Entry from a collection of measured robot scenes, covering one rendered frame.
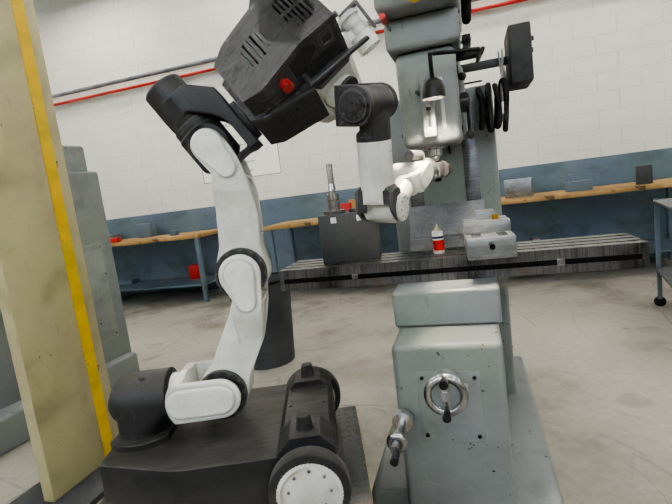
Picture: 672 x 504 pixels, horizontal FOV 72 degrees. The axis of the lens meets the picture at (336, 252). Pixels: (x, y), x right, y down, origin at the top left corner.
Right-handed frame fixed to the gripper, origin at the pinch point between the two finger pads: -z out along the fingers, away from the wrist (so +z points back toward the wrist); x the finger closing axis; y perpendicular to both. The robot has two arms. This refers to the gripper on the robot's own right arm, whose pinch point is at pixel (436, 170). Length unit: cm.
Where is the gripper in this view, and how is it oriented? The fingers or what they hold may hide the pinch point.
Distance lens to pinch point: 174.1
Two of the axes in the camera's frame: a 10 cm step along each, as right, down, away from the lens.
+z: -5.1, 1.7, -8.4
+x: -8.5, 0.4, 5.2
